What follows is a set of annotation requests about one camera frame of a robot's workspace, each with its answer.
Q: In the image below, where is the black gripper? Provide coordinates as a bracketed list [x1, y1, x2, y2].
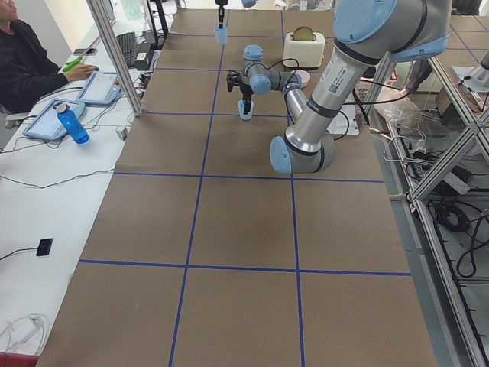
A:
[215, 0, 227, 29]
[226, 70, 253, 115]

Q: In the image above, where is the light blue cup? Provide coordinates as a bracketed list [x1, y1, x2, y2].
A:
[214, 26, 228, 46]
[238, 99, 254, 121]

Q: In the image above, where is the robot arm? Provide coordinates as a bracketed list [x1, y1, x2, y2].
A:
[215, 0, 257, 30]
[226, 1, 452, 175]

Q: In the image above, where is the pink bowl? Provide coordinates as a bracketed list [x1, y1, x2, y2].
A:
[290, 70, 310, 88]

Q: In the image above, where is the cream toaster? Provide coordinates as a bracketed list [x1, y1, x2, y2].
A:
[282, 32, 325, 69]

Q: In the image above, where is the bread slice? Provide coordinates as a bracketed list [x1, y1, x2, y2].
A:
[293, 26, 314, 42]

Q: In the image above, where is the black keyboard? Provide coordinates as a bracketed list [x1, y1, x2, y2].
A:
[116, 31, 137, 68]

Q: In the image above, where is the smartphone on desk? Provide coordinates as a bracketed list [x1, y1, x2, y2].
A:
[73, 47, 97, 56]

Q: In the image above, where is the far teach pendant tablet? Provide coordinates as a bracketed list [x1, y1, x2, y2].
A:
[76, 71, 121, 106]

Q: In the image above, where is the teach pendant tablet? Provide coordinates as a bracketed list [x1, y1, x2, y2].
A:
[76, 71, 121, 106]
[23, 99, 86, 141]

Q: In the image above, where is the clear plastic bag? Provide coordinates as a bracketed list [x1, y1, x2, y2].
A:
[374, 99, 432, 128]

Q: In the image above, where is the blue water bottle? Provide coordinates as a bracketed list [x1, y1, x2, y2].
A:
[54, 102, 89, 145]

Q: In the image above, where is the near teach pendant tablet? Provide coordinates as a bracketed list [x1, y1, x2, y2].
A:
[23, 99, 86, 141]

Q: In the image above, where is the seated person in black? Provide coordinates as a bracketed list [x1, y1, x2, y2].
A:
[1, 1, 96, 113]

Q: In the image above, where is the small black box device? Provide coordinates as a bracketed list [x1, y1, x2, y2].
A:
[36, 238, 53, 257]

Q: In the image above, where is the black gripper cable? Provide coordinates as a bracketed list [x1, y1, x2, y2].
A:
[267, 57, 351, 141]

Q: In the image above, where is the white camera pillar base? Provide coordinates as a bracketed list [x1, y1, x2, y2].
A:
[320, 50, 375, 138]

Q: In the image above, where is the aluminium frame post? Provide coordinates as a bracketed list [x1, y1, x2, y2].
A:
[86, 0, 143, 117]

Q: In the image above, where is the white cable bundle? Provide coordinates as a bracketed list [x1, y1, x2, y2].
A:
[0, 313, 49, 352]

